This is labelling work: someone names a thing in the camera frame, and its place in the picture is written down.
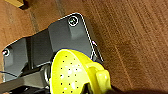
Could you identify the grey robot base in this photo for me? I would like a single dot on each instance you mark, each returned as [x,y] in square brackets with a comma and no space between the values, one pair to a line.
[63,36]

